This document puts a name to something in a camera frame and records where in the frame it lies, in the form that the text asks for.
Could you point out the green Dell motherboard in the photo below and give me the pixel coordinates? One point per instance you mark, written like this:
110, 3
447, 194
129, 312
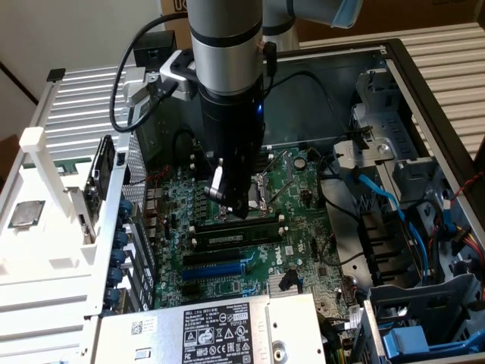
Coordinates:
303, 235

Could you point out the black table clip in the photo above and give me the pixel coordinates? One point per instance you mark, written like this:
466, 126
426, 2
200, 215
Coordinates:
56, 74

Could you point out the silver CPU chip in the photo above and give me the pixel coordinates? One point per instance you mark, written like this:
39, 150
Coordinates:
26, 214

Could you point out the open grey PC case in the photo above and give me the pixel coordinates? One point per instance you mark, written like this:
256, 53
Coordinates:
341, 95

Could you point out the black RAM stick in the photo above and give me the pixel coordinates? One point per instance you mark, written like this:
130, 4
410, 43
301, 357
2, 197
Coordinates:
235, 237

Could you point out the silver chipset heat sink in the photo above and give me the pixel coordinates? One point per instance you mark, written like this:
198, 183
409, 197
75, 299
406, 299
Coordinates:
285, 283

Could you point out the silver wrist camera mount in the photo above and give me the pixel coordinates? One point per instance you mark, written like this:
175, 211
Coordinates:
178, 74

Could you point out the black expansion slot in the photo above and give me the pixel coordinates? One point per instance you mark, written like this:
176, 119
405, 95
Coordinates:
212, 259

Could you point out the blue expansion slot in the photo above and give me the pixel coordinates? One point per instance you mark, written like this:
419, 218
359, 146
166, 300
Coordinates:
212, 271

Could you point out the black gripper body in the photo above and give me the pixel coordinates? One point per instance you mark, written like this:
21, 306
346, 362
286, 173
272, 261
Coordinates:
231, 125

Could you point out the green RAM stick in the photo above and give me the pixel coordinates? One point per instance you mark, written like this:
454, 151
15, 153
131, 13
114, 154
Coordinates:
68, 165

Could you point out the blue plastic drive bracket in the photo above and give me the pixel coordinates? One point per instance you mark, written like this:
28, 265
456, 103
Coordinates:
409, 339

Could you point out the coin cell battery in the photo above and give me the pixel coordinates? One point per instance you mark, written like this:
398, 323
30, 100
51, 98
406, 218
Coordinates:
301, 163

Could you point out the CPU socket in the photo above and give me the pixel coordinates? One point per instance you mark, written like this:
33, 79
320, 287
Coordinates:
261, 189

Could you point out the white parts rack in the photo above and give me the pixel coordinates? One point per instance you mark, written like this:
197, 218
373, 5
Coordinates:
45, 265

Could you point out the silver power supply unit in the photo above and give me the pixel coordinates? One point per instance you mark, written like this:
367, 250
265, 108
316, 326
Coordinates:
212, 333

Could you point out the grey disk bay cage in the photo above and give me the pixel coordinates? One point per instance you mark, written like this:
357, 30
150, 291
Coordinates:
382, 125

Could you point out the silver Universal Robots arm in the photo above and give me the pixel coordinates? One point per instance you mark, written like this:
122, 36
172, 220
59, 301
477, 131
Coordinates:
226, 45

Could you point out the black box device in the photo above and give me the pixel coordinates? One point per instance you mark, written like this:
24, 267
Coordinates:
154, 47

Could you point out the black disk drive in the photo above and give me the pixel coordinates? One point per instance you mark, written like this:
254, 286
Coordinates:
103, 167

